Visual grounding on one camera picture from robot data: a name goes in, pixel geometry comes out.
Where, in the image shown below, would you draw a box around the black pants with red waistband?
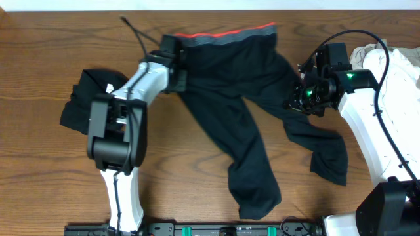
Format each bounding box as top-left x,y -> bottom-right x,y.
177,23 -> 348,220

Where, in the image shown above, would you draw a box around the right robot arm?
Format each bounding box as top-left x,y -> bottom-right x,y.
285,43 -> 419,235

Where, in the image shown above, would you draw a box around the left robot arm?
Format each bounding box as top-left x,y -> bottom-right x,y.
87,35 -> 187,235

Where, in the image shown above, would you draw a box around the white crumpled garment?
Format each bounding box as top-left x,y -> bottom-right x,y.
349,44 -> 420,171

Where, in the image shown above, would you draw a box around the folded black garment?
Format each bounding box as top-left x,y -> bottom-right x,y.
60,69 -> 128,135

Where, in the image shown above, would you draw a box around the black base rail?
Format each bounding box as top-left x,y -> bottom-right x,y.
63,217 -> 327,236

